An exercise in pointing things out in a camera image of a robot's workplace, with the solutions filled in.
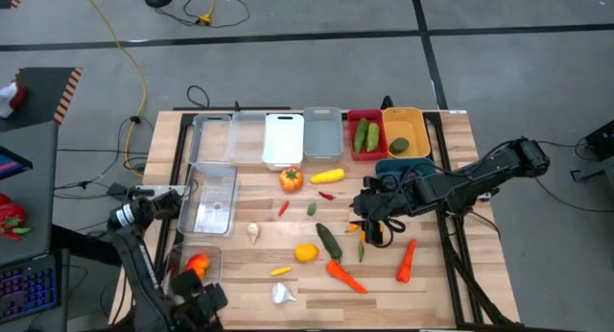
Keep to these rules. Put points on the red and green toy chilies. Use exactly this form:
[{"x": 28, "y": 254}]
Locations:
[{"x": 14, "y": 232}]

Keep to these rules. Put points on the orange plastic bin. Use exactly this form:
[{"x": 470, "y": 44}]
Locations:
[{"x": 408, "y": 125}]

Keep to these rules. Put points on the black equipment box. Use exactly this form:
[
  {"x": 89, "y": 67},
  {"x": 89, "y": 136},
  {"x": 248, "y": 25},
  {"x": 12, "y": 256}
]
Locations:
[{"x": 599, "y": 140}]

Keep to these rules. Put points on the black right table frame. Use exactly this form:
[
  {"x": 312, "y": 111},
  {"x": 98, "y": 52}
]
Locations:
[{"x": 460, "y": 274}]

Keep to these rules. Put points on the purple onion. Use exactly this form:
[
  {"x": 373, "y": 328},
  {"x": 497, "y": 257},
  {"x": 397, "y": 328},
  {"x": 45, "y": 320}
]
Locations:
[{"x": 389, "y": 182}]

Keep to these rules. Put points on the short light green cucumber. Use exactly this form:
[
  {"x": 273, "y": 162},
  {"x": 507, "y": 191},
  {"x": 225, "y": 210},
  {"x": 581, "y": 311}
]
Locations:
[{"x": 372, "y": 136}]

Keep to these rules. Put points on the black power brick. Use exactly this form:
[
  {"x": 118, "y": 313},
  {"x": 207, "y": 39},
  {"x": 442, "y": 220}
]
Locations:
[{"x": 117, "y": 189}]

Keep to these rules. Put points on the red chili pepper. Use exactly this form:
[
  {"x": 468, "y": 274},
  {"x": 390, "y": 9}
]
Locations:
[
  {"x": 283, "y": 207},
  {"x": 326, "y": 196}
]

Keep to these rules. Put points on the large white garlic bulb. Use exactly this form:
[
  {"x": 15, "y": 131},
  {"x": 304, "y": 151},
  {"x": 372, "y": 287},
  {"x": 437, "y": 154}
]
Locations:
[{"x": 282, "y": 293}]

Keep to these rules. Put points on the black bar behind table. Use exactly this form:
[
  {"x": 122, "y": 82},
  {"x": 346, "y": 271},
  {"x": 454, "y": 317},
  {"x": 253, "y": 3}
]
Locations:
[{"x": 230, "y": 108}]

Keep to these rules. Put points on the red and white shoe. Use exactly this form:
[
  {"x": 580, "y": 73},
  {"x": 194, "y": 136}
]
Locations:
[{"x": 12, "y": 99}]

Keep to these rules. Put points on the red plastic bin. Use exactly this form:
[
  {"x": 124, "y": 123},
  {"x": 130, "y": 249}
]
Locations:
[{"x": 352, "y": 154}]

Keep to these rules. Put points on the large clear plastic bin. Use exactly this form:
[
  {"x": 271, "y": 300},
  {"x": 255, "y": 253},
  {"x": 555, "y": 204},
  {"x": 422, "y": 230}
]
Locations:
[{"x": 211, "y": 255}]

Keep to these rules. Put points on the teal plastic bin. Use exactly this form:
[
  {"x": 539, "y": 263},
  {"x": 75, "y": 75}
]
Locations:
[{"x": 398, "y": 164}]

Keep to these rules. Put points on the white plastic bin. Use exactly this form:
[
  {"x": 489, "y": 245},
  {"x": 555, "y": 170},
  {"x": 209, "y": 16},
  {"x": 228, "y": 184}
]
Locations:
[{"x": 284, "y": 142}]

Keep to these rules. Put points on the dark green avocado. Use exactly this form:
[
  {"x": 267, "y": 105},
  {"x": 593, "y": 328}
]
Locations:
[{"x": 399, "y": 145}]

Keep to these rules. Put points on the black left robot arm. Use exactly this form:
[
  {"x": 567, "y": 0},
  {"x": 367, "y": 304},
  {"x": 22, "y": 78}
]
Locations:
[{"x": 139, "y": 274}]

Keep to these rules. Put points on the small orange pepper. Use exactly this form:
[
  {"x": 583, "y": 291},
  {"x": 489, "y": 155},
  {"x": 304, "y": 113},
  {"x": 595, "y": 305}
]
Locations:
[{"x": 352, "y": 228}]

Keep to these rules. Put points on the yellow banana toy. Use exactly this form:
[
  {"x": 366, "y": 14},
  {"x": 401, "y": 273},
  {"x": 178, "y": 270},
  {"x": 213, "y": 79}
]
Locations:
[{"x": 281, "y": 271}]

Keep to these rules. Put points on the black table frame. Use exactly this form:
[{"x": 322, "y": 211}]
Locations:
[
  {"x": 178, "y": 140},
  {"x": 460, "y": 274}
]

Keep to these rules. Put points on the straight orange carrot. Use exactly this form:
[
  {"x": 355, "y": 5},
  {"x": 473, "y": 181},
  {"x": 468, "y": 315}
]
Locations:
[{"x": 406, "y": 260}]

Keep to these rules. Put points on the black clamp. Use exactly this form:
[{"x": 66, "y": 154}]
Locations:
[{"x": 386, "y": 102}]

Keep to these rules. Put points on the black left table frame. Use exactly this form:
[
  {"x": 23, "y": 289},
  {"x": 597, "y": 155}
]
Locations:
[{"x": 178, "y": 140}]

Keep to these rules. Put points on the grey side desk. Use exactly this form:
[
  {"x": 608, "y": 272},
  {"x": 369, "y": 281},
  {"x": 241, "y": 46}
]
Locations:
[{"x": 29, "y": 202}]

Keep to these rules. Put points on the small green pepper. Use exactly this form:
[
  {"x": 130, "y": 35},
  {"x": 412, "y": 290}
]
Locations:
[{"x": 312, "y": 208}]

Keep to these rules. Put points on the long light green cucumber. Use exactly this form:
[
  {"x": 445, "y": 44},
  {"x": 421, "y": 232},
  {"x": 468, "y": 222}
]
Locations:
[{"x": 361, "y": 135}]

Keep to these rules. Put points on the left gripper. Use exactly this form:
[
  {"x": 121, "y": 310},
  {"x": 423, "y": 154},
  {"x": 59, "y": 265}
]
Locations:
[{"x": 201, "y": 305}]

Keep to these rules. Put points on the small garlic bulb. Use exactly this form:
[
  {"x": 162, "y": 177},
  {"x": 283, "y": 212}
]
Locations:
[{"x": 252, "y": 232}]

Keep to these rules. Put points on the frosted translucent plastic bin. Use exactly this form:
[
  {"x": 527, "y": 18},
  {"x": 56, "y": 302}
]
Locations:
[{"x": 247, "y": 137}]

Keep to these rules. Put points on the dark green cucumber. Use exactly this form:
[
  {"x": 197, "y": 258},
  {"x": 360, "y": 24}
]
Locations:
[{"x": 329, "y": 241}]

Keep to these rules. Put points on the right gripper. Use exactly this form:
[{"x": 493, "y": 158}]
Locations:
[{"x": 384, "y": 202}]

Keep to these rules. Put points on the red toy bell pepper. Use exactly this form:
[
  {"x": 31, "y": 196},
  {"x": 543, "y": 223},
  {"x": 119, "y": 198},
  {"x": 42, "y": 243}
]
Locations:
[{"x": 9, "y": 214}]

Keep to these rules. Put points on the large black striped mat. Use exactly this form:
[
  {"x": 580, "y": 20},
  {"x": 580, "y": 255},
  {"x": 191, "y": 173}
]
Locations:
[{"x": 48, "y": 97}]

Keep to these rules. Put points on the yellow orange fruit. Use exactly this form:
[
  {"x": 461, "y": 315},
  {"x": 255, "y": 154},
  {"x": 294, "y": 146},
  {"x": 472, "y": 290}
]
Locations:
[{"x": 306, "y": 252}]

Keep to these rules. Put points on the long orange carrot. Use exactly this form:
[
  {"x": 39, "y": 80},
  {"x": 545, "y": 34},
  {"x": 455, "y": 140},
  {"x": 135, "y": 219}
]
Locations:
[{"x": 346, "y": 276}]

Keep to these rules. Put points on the green chili pepper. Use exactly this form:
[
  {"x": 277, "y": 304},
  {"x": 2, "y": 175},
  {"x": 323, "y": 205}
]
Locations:
[{"x": 361, "y": 252}]

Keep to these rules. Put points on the grey plastic bin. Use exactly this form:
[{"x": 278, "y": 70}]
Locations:
[{"x": 323, "y": 137}]

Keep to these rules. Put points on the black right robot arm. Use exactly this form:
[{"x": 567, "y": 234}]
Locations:
[{"x": 479, "y": 178}]

